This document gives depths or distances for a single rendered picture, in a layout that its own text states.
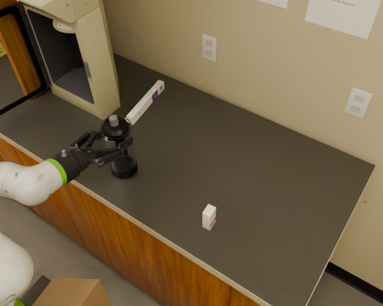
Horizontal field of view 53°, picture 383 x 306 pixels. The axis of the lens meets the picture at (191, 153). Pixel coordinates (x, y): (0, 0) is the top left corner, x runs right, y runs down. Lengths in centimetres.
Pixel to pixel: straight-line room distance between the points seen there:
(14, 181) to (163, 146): 64
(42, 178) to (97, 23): 63
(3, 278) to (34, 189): 31
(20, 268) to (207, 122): 101
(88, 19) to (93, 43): 10
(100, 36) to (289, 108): 80
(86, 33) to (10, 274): 89
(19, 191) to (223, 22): 96
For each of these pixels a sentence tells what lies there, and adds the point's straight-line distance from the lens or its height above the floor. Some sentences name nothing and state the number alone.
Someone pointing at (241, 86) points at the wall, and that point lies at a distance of 171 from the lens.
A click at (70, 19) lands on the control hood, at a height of 142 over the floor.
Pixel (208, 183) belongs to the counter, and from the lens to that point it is 144.
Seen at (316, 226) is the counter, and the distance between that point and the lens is 140.
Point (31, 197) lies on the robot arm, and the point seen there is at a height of 123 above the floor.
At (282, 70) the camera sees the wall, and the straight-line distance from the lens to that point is 156.
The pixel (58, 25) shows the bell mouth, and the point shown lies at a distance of 159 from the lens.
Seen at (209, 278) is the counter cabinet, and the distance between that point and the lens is 144.
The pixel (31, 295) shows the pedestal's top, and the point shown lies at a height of 94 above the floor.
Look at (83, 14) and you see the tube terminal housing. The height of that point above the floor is 142.
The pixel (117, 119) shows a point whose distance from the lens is 131.
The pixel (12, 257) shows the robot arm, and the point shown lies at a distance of 92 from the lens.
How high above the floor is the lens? 209
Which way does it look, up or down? 49 degrees down
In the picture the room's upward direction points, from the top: 2 degrees counter-clockwise
